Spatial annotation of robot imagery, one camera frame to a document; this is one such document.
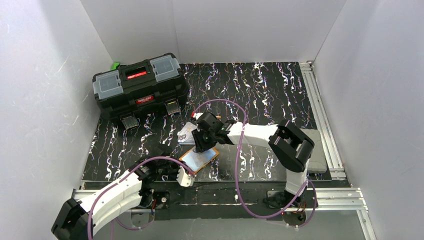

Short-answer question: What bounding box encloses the stack of white cards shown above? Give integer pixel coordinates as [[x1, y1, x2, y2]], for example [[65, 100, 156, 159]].
[[177, 122, 197, 145]]

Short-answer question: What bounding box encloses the orange card holder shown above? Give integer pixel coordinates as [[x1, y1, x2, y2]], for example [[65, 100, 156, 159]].
[[179, 147, 219, 174]]

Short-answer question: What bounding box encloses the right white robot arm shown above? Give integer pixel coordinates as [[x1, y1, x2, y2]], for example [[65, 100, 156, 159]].
[[191, 112, 315, 208]]

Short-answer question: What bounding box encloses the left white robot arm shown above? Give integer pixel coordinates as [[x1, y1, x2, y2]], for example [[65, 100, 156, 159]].
[[51, 156, 191, 240]]

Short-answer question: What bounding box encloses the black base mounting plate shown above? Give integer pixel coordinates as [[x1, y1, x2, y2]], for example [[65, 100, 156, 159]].
[[102, 180, 332, 221]]

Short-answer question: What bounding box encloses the black toolbox with grey lids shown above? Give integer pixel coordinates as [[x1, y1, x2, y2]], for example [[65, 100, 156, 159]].
[[92, 52, 190, 129]]

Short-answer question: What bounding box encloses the green object behind toolbox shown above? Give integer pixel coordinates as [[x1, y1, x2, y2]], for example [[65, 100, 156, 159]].
[[110, 62, 120, 70]]

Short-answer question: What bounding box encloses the grey pad at right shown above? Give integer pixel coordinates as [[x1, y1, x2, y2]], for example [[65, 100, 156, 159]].
[[301, 128, 328, 174]]

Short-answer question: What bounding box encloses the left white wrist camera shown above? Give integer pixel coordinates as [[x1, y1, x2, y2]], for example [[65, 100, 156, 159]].
[[176, 166, 195, 188]]

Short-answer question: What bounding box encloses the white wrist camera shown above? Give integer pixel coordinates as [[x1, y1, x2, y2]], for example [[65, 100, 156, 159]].
[[176, 166, 195, 188], [191, 112, 204, 124]]

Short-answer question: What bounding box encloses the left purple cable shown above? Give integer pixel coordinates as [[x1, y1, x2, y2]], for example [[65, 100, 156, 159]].
[[86, 156, 196, 240]]

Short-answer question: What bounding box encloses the purple cable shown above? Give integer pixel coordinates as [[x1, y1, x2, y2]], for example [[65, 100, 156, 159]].
[[86, 156, 196, 240], [191, 98, 319, 228]]

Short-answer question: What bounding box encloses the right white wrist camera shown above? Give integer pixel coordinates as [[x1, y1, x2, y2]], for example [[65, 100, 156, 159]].
[[191, 112, 204, 124]]

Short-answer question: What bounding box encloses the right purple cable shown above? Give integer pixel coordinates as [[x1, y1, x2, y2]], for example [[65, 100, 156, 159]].
[[191, 98, 319, 228]]

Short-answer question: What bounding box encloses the aluminium frame rail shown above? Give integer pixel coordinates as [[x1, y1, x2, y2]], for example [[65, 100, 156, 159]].
[[299, 61, 376, 240]]

